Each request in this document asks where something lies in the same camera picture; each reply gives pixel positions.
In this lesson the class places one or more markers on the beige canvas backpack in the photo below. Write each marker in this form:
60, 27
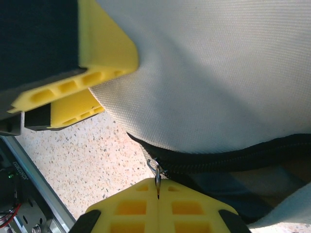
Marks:
218, 72

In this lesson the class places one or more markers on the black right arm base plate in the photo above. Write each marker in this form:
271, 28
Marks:
24, 213

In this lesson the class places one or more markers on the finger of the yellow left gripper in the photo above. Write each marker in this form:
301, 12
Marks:
109, 43
73, 109

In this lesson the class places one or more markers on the aluminium frame rail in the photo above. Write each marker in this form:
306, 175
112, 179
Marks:
34, 170

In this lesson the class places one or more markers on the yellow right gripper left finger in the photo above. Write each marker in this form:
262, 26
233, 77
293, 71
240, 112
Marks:
131, 208

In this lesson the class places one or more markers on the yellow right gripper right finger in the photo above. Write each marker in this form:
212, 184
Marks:
187, 208

